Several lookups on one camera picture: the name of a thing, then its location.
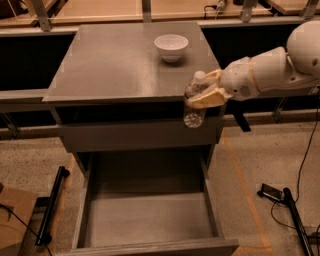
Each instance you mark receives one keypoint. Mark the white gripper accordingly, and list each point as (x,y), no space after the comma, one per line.
(237,81)

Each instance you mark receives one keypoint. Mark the clear plastic water bottle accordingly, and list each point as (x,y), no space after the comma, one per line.
(193,118)

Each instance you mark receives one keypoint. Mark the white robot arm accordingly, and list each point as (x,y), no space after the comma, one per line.
(284,68)

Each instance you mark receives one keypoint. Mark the closed grey top drawer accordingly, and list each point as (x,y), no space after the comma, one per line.
(139,135)

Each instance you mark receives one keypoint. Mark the grey drawer cabinet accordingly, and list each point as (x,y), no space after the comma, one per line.
(112,73)

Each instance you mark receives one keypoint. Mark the open grey middle drawer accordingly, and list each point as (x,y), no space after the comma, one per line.
(149,203)

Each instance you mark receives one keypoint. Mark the white ceramic bowl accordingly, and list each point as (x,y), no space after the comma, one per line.
(171,47)

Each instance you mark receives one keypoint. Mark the black phone on floor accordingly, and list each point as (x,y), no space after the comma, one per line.
(270,192)

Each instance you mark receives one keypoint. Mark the black bar right floor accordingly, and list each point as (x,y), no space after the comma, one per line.
(297,222)

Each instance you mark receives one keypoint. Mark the black bar floor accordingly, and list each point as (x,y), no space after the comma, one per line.
(44,237)
(297,222)

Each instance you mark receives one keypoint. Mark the black bar left floor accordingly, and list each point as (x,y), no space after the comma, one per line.
(44,237)

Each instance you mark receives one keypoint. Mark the cardboard box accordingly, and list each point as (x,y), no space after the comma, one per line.
(16,213)

